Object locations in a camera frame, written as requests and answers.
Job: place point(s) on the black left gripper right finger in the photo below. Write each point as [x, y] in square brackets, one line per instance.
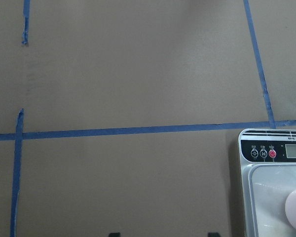
[213, 234]

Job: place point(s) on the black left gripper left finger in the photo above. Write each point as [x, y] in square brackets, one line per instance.
[114, 235]

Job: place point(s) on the silver digital kitchen scale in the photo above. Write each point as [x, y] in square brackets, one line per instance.
[268, 175]

